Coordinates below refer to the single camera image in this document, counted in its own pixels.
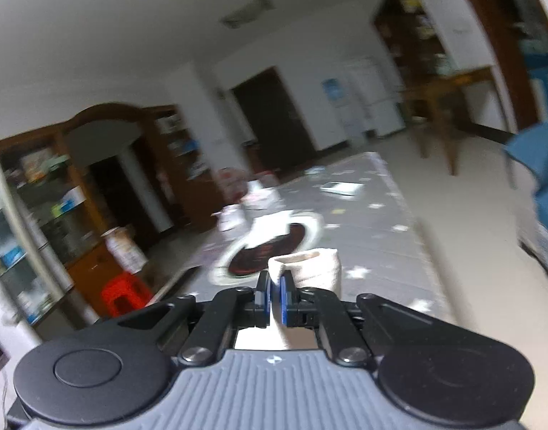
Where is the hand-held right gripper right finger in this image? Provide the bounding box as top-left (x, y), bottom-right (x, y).
top-left (276, 275), bottom-right (458, 368)

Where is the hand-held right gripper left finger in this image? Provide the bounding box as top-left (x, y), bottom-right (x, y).
top-left (115, 273), bottom-right (272, 367)

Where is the cream cloth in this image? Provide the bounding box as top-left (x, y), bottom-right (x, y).
top-left (267, 248), bottom-right (342, 351)

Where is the round black table burner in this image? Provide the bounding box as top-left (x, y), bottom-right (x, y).
top-left (209, 210), bottom-right (324, 285)

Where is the white tissue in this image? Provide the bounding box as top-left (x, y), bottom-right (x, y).
top-left (245, 215), bottom-right (297, 252)

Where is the grey star-print table cover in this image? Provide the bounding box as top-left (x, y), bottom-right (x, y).
top-left (157, 151), bottom-right (454, 319)

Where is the white tissue box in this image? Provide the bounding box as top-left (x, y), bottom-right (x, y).
top-left (245, 180), bottom-right (281, 210)

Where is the white remote control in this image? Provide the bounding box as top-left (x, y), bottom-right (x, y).
top-left (319, 181), bottom-right (364, 198)

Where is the red plastic stool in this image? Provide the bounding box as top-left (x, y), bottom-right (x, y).
top-left (99, 273), bottom-right (153, 319)

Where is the white printed container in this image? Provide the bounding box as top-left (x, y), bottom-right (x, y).
top-left (104, 228), bottom-right (145, 274)

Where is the dark wooden door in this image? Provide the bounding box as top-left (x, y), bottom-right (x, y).
top-left (231, 67), bottom-right (317, 166)

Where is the water dispenser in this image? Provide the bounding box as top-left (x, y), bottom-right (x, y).
top-left (321, 78), bottom-right (364, 137)

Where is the arched wooden display cabinet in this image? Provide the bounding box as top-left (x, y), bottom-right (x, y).
top-left (0, 103), bottom-right (225, 328)

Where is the white refrigerator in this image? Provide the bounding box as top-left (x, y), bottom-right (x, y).
top-left (346, 56), bottom-right (407, 139)

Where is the wooden desk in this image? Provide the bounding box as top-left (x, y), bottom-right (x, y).
top-left (400, 65), bottom-right (496, 175)

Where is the blue sofa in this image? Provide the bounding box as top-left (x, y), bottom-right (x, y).
top-left (518, 179), bottom-right (548, 278)

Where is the blue cushion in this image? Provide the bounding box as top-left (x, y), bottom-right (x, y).
top-left (505, 116), bottom-right (548, 189)

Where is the wooden shelf cabinet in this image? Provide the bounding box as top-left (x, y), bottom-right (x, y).
top-left (373, 0), bottom-right (458, 82)

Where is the wooden door frame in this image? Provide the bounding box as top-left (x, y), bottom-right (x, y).
top-left (449, 0), bottom-right (544, 135)

